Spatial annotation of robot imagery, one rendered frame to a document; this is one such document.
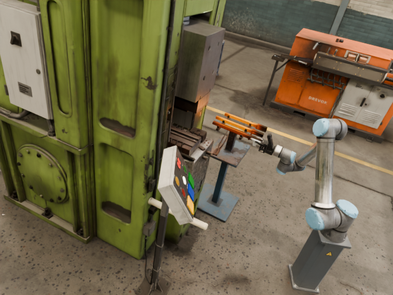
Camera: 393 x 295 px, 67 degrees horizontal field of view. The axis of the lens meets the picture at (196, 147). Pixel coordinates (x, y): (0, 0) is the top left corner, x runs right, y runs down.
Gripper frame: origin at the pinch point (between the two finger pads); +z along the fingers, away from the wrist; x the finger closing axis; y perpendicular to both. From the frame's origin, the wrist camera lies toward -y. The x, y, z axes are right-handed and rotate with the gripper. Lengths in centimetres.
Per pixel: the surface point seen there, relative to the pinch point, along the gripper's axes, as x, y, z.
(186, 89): -60, -47, 39
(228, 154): 3.9, 27.7, 15.5
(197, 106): -54, -36, 32
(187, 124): -20, 2, 50
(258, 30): 700, 62, 189
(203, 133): -27.7, -1.9, 32.7
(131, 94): -81, -41, 64
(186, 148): -54, -2, 33
